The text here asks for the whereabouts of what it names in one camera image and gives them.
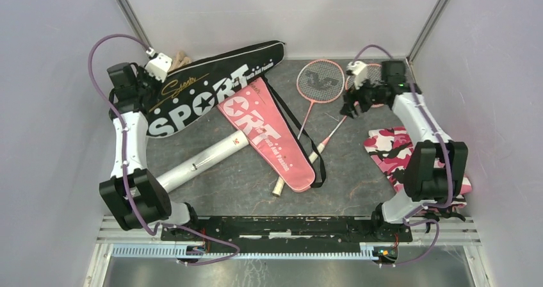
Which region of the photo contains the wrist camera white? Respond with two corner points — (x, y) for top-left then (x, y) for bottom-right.
(144, 47), (173, 83)
(346, 61), (368, 90)

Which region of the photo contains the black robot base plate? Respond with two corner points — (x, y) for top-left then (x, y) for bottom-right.
(161, 216), (413, 254)

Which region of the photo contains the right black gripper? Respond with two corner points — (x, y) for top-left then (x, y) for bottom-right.
(339, 72), (385, 119)

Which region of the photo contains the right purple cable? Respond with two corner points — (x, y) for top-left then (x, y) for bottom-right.
(353, 44), (455, 268)

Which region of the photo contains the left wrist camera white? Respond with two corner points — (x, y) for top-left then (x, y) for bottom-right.
(144, 47), (173, 83)

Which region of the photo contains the pink frame racket left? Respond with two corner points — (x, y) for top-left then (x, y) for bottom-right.
(296, 59), (345, 138)

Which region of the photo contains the black sport racket bag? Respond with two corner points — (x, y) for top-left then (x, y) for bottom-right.
(146, 40), (286, 138)

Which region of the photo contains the pink camouflage cloth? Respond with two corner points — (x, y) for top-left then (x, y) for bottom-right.
(364, 126), (473, 209)

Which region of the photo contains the pink sport racket bag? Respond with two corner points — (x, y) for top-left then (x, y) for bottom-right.
(218, 77), (327, 193)

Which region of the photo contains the pink frame racket right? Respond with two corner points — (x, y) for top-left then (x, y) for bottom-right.
(271, 63), (381, 197)

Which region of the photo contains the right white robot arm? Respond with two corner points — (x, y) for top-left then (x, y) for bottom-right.
(340, 60), (468, 241)

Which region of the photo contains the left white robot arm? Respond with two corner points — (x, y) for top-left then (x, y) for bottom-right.
(99, 63), (201, 241)

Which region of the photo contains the pink frame racket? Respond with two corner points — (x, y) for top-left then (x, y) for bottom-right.
(271, 63), (381, 197)
(296, 59), (345, 138)

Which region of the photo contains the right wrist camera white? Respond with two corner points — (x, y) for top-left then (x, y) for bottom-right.
(346, 61), (368, 90)

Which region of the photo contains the beige crumpled cloth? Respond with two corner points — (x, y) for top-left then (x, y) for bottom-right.
(168, 50), (193, 72)

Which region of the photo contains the white shuttlecock tube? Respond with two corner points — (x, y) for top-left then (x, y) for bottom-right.
(158, 130), (249, 193)

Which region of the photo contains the white slotted cable duct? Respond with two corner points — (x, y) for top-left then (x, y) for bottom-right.
(111, 244), (395, 261)

